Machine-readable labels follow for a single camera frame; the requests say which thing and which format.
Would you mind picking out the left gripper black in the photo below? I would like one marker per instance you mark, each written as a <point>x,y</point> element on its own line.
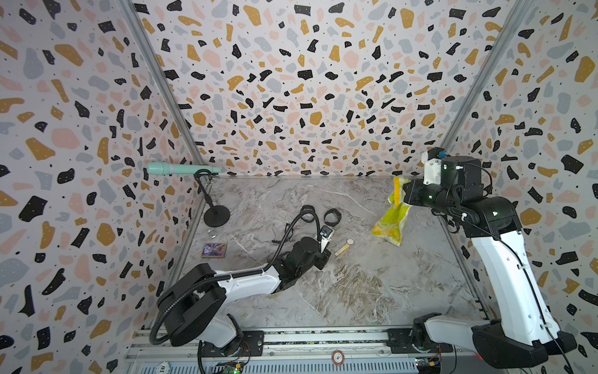
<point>315,255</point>

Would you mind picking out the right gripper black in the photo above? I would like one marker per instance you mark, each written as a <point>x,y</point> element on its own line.
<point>416,195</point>

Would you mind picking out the yellow green white cloth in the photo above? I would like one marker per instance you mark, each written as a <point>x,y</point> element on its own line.
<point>390,226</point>

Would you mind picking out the black digital watch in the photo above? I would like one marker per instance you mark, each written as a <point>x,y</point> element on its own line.
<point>332,217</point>

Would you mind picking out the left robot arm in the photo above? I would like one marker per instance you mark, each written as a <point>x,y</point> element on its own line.
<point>189,309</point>

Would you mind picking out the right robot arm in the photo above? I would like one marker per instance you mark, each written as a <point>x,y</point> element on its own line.
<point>526,334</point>

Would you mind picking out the small framed picture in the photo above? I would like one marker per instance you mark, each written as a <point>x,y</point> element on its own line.
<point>214,250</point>

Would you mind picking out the black microphone stand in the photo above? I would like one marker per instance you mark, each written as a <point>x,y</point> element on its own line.
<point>215,215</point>

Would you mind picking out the red white round sticker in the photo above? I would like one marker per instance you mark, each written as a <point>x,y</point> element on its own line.
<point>338,358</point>

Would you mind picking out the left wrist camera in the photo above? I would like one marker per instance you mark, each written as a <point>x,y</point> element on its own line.
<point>326,234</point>

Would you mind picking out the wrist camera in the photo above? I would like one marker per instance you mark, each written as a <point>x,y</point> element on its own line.
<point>432,161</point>
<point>326,234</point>

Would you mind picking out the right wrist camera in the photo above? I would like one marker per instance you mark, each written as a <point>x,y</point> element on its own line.
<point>432,161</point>

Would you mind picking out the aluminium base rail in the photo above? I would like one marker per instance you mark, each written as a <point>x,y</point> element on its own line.
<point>306,350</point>

